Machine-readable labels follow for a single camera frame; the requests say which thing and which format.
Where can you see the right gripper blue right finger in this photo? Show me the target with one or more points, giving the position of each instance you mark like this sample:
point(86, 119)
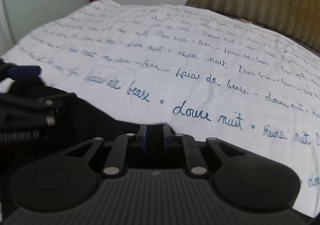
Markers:
point(168, 136)

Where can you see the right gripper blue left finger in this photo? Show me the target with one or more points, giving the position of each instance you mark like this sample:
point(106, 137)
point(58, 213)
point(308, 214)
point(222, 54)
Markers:
point(142, 135)

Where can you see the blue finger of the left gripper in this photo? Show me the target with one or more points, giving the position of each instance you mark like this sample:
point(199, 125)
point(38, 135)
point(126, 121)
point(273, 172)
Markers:
point(24, 72)

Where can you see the black pants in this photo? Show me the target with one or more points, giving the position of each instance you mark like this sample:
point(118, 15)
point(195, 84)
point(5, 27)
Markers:
point(78, 121)

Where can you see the white script-print bed sheet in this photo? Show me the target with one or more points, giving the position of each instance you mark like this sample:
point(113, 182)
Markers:
point(203, 73)

